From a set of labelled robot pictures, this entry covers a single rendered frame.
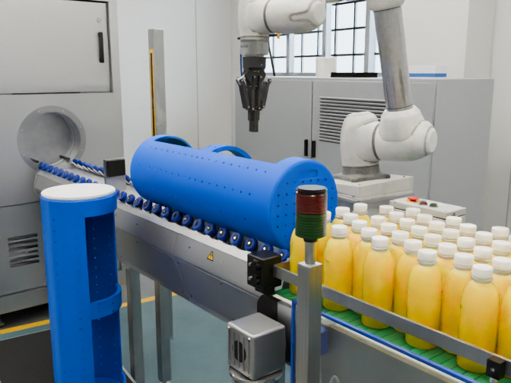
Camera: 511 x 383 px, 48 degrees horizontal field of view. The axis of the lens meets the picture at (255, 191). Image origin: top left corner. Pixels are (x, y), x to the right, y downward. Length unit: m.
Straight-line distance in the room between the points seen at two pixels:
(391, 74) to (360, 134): 0.28
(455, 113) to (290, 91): 1.36
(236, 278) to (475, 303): 0.84
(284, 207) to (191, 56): 5.73
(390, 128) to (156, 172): 0.90
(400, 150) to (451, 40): 2.34
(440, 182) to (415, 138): 1.24
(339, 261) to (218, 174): 0.58
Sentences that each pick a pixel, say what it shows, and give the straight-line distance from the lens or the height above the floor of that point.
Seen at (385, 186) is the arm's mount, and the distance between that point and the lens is 2.33.
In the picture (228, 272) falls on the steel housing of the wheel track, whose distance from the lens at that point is 1.86.
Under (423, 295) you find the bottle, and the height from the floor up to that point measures 1.02.
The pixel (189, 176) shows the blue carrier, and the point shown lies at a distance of 1.96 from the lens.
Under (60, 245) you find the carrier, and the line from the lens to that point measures 2.26.
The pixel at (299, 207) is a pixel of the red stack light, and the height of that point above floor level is 1.22.
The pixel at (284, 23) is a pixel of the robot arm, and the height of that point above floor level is 1.62.
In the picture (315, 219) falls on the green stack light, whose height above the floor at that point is 1.20.
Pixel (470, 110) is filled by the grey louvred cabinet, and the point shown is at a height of 1.27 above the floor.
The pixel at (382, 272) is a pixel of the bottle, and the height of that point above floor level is 1.04.
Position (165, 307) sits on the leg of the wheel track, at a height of 0.41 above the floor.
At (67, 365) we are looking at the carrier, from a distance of 2.45.
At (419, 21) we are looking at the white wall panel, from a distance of 4.73.
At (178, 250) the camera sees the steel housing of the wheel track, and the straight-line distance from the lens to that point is 2.10.
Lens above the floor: 1.49
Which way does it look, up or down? 12 degrees down
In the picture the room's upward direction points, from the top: straight up
